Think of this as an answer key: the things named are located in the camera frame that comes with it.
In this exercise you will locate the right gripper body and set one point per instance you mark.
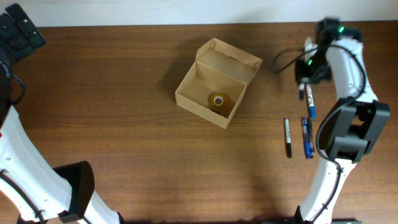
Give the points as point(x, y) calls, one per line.
point(317, 68)

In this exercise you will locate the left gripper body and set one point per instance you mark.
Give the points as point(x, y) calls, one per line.
point(14, 44)

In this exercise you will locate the white marker blue cap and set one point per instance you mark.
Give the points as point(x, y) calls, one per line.
point(310, 101)

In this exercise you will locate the blue pen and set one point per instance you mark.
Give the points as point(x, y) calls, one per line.
point(306, 143)

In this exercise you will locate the grey black permanent marker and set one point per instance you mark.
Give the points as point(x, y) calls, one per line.
point(288, 138)

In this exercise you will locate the yellow tape roll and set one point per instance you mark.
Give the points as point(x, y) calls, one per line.
point(220, 102)

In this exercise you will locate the brown cardboard box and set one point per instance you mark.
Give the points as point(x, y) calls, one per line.
point(218, 67)

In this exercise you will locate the white marker black cap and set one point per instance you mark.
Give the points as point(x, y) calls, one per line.
point(301, 90)

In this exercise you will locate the black pen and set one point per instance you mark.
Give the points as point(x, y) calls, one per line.
point(310, 136)

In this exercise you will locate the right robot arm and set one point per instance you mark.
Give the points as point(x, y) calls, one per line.
point(354, 124)

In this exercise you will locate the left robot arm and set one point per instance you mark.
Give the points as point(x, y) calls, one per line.
point(39, 191)

